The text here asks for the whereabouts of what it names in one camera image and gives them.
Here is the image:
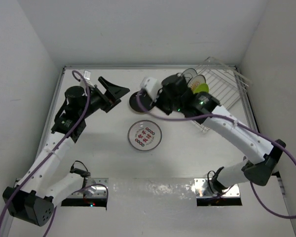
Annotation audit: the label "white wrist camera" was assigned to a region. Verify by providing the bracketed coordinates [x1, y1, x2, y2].
[140, 77, 162, 102]
[79, 70, 94, 88]

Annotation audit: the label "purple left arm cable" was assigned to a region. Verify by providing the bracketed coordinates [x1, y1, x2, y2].
[0, 70, 109, 237]

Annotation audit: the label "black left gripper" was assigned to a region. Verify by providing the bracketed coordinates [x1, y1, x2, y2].
[78, 77, 129, 119]

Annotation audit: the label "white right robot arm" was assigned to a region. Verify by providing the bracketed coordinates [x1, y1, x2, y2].
[141, 74, 286, 194]

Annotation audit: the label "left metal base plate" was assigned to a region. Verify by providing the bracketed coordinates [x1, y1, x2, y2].
[68, 178, 109, 199]

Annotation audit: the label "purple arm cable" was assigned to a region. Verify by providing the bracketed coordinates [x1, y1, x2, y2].
[136, 90, 296, 220]
[0, 70, 109, 237]

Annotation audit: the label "white plate orange sunburst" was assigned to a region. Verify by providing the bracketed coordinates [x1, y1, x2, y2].
[188, 75, 206, 91]

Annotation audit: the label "metal wire dish rack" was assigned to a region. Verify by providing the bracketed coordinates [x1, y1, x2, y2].
[182, 56, 252, 125]

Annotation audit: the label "white plate green ring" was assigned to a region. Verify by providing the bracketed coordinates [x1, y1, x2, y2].
[181, 68, 198, 79]

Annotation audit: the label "white plate red characters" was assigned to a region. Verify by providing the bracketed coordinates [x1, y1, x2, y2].
[127, 120, 163, 152]

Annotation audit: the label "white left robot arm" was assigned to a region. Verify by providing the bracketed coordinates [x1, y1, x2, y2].
[2, 77, 130, 227]

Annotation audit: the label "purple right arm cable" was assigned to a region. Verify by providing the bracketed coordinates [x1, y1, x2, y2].
[136, 90, 296, 220]

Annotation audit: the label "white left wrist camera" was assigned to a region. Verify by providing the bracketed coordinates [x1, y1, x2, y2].
[79, 70, 94, 88]

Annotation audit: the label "metal base plate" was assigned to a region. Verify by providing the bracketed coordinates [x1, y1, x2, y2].
[194, 178, 240, 199]
[68, 178, 109, 199]

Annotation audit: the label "black glossy plate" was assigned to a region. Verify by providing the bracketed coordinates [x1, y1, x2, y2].
[129, 91, 152, 114]

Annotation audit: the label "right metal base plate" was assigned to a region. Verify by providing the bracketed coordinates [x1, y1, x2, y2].
[194, 178, 240, 199]

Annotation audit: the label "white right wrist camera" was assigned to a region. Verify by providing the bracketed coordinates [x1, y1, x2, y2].
[140, 77, 162, 102]

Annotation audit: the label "lime green plate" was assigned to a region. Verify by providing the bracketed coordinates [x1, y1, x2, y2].
[192, 83, 209, 94]

